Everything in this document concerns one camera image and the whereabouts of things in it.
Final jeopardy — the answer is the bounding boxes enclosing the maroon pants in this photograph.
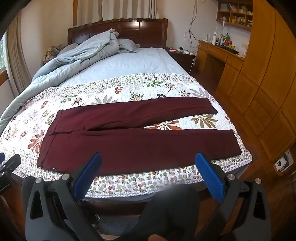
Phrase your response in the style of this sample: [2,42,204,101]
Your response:
[37,97,241,176]

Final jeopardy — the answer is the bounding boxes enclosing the floral quilted bedspread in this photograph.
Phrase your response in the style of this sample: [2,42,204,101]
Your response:
[0,72,253,199]

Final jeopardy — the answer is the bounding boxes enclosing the person dark trouser leg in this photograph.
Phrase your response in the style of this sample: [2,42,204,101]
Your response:
[116,185,199,241]

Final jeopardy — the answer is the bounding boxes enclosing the wooden wardrobe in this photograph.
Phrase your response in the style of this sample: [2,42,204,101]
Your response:
[218,1,295,162]

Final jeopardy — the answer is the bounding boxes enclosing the light blue comforter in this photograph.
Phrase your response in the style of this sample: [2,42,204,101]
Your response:
[1,29,119,132]

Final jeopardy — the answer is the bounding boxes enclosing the wooden desk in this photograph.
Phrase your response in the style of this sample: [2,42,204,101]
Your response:
[195,41,244,97]

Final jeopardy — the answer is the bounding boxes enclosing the dark wooden nightstand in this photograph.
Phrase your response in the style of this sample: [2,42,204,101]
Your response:
[166,47,195,73]

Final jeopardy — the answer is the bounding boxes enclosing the light blue mattress sheet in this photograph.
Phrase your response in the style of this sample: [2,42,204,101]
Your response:
[60,48,187,87]

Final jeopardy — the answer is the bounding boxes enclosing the white bottle on desk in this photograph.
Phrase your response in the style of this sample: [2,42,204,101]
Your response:
[212,32,217,45]

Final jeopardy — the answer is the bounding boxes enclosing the light blue pillow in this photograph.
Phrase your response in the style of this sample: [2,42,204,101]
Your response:
[117,39,140,53]

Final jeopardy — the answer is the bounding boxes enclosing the dark wooden headboard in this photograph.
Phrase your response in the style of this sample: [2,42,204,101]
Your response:
[68,18,168,49]

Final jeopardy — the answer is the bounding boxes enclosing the beige curtain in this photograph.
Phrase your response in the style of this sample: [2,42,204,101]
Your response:
[73,0,159,26]

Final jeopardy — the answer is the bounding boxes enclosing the hanging white cables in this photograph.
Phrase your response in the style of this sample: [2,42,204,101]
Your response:
[184,0,202,54]

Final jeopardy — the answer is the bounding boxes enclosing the wooden wall shelf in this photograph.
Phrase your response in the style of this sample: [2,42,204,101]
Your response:
[216,0,253,32]

